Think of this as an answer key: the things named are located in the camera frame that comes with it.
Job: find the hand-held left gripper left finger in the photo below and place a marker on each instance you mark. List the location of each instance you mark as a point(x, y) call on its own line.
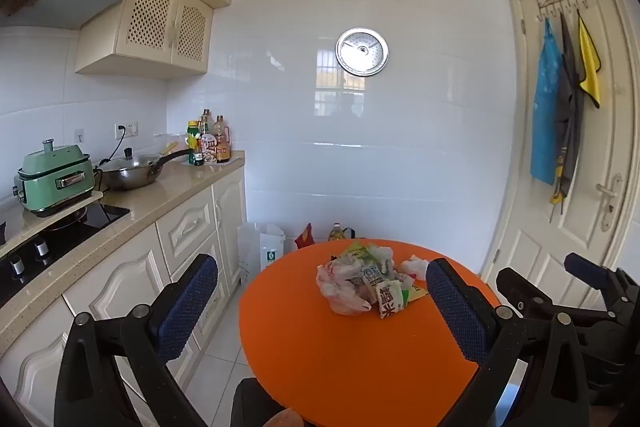
point(185, 307)

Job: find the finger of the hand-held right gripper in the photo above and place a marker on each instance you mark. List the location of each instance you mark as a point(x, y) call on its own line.
point(582, 263)
point(520, 289)

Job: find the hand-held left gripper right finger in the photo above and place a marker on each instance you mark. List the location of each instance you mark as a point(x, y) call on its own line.
point(457, 312)

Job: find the white green snack wrapper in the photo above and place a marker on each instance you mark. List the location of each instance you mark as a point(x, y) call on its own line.
point(390, 302)

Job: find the white blue print wrapper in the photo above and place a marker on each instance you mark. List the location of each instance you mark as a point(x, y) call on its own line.
point(372, 277)

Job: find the clear plastic wrapper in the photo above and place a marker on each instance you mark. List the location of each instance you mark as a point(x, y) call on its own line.
point(382, 257)

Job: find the pink white plastic bag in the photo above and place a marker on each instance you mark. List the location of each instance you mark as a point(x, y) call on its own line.
point(340, 292)

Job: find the yellow green snack wrapper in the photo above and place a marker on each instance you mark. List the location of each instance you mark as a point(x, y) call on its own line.
point(352, 251)

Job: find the cream panelled door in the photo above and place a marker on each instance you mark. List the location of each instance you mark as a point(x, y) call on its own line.
point(535, 257)

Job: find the cream base cabinets with counter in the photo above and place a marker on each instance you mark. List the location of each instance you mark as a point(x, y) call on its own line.
point(190, 227)

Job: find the white paper bag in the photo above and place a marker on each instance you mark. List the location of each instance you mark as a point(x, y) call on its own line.
point(260, 247)

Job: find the person's left leg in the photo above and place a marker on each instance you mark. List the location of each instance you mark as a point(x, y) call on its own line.
point(255, 407)

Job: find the black glass cooktop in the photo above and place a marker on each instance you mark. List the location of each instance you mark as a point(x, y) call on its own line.
point(75, 227)

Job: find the red rice bag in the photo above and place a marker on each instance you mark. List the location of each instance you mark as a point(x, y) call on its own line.
point(305, 238)

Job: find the orange round table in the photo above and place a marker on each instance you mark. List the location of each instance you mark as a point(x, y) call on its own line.
point(325, 357)

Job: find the wooden cutting board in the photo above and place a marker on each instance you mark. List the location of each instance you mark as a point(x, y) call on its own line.
point(96, 198)

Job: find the steel wok with lid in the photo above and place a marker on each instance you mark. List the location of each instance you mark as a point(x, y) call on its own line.
point(130, 177)

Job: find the yellow cooking oil bottle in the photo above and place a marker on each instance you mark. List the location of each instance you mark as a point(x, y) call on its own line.
point(337, 234)

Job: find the grey apron with yellow trim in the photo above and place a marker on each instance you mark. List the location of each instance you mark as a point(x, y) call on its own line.
point(567, 107)

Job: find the blue apron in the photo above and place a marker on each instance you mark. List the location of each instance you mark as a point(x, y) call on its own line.
point(545, 107)

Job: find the clear plastic container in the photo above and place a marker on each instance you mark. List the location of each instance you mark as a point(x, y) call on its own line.
point(165, 144)

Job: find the cluster of condiment bottles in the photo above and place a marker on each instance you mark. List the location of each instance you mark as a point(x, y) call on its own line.
point(220, 147)

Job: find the green multi-cooker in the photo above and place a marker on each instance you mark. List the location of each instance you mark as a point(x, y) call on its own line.
point(50, 177)

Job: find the yellow cloth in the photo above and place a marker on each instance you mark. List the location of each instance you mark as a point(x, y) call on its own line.
point(589, 62)

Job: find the cream lattice door cabinet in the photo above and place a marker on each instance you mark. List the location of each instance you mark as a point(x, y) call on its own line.
point(150, 22)

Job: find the white wall outlet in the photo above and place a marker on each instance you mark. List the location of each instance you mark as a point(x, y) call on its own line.
point(131, 129)

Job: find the white wall switch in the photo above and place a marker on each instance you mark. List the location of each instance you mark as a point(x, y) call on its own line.
point(80, 135)

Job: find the silver round wall vent cover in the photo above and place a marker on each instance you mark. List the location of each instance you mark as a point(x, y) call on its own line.
point(362, 52)

